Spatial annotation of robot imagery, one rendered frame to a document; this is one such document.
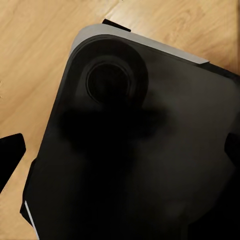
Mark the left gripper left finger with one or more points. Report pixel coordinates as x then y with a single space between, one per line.
12 149

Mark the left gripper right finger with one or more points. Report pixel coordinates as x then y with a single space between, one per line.
232 149

